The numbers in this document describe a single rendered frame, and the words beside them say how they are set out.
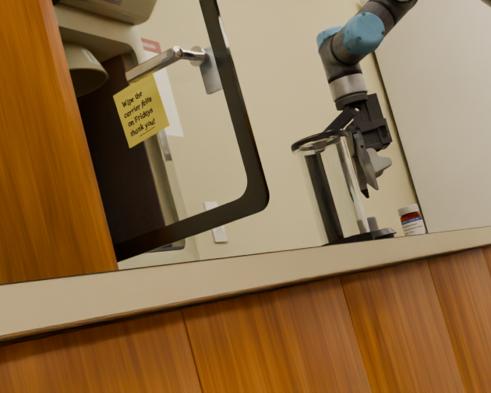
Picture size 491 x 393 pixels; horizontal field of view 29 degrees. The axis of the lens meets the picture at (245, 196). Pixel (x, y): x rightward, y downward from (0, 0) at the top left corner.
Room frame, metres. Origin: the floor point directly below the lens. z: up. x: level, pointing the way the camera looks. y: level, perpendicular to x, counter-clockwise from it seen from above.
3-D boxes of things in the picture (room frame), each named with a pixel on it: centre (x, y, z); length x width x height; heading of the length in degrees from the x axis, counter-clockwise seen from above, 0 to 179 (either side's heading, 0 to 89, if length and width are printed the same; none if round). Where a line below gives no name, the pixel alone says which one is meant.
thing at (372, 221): (1.87, -0.22, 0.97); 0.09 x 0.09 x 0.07
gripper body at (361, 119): (1.96, -0.28, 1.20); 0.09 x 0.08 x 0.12; 93
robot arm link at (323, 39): (1.95, -0.27, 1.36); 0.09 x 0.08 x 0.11; 19
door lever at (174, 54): (1.15, 0.06, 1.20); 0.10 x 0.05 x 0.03; 55
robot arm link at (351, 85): (1.96, -0.27, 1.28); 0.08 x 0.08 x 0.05
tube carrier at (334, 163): (1.76, -0.16, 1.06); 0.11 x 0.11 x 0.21
